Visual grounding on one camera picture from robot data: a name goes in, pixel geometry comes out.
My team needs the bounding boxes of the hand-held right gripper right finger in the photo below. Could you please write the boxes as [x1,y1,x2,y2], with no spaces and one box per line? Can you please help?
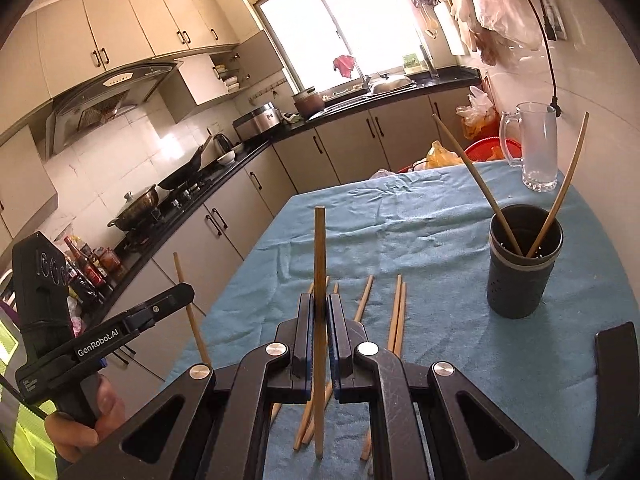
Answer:
[326,292,576,480]

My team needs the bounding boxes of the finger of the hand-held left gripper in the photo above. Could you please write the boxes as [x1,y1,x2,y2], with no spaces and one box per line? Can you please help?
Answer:
[122,282,196,333]

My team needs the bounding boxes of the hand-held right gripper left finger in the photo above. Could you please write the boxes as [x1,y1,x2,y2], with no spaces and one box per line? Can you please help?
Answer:
[60,292,317,480]

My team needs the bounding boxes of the wooden chopstick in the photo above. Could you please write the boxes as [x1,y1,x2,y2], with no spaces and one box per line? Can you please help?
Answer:
[387,275,402,353]
[302,282,340,445]
[314,206,327,461]
[292,282,317,452]
[354,275,374,323]
[394,282,407,357]
[172,252,213,366]
[431,114,525,257]
[527,111,591,257]

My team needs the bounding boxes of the dark grey utensil holder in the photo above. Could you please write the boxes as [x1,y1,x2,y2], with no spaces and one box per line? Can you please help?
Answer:
[487,204,564,320]

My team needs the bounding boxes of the person's left hand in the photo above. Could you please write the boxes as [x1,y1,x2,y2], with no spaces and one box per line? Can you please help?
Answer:
[44,374,127,463]

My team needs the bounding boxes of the group of sauce bottles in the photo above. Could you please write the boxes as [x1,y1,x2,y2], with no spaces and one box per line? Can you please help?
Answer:
[61,234,123,303]

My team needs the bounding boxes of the beige lower kitchen cabinets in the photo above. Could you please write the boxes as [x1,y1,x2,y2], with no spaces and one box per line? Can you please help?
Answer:
[100,77,493,391]

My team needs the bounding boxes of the beige kitchen cabinets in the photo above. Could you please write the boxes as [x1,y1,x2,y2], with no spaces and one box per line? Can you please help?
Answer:
[0,0,241,111]
[100,77,493,391]

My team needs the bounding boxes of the neon green cloth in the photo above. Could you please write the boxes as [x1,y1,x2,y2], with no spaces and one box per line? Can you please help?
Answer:
[0,317,53,463]

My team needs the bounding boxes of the steel pot with lid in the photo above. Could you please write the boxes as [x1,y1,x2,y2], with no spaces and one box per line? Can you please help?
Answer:
[107,185,161,233]

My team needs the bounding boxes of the gas stove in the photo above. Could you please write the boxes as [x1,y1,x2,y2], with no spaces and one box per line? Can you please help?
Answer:
[120,165,227,243]

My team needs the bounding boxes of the black wok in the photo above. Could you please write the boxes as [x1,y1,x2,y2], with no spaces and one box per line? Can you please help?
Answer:
[157,135,213,191]

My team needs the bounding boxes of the blue towel table cover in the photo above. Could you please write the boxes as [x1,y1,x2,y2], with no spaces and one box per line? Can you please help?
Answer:
[160,159,640,480]

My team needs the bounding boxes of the silver rice cooker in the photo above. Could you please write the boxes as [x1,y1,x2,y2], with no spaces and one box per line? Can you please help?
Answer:
[232,102,283,142]

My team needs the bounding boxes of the steel range hood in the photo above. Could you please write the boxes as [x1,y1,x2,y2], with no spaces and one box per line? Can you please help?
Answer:
[45,59,185,157]

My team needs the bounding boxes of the yellow plastic bag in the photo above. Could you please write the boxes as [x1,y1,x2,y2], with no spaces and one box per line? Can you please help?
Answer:
[425,141,466,170]

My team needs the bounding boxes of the open dish shelf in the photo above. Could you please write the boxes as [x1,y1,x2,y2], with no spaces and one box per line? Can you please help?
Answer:
[210,50,253,95]

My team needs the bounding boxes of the brown clay pot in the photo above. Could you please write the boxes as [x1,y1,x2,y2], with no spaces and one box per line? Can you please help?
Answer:
[292,87,326,118]

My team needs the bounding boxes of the red plastic basin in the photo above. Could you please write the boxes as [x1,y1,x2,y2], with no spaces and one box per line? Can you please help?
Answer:
[462,136,526,164]

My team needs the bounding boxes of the steel pot lid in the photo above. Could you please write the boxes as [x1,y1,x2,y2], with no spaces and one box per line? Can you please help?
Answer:
[369,74,415,95]

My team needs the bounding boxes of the black flat object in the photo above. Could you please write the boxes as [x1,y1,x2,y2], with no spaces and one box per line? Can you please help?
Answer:
[585,321,639,476]

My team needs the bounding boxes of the orange and white plastic bag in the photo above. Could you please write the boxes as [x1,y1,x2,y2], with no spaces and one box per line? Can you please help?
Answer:
[456,86,499,142]

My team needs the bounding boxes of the beige upper kitchen cabinets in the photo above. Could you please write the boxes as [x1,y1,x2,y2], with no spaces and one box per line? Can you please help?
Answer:
[0,0,241,111]

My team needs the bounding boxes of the clear glass mug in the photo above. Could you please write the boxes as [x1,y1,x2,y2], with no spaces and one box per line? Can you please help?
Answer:
[498,102,560,192]

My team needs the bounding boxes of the red cloth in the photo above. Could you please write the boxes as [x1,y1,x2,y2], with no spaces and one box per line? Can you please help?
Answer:
[333,54,357,80]

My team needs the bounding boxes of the black kitchen countertop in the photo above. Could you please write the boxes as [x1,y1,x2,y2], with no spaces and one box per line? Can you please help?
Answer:
[70,67,483,311]

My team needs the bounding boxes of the kitchen window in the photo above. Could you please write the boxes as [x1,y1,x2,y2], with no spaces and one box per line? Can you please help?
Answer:
[234,0,433,92]

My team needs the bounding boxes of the hanging plastic bags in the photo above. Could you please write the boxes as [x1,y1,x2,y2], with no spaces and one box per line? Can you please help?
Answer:
[434,0,547,67]

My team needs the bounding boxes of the black cable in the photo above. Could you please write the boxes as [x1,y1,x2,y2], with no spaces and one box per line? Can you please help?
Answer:
[510,0,562,117]

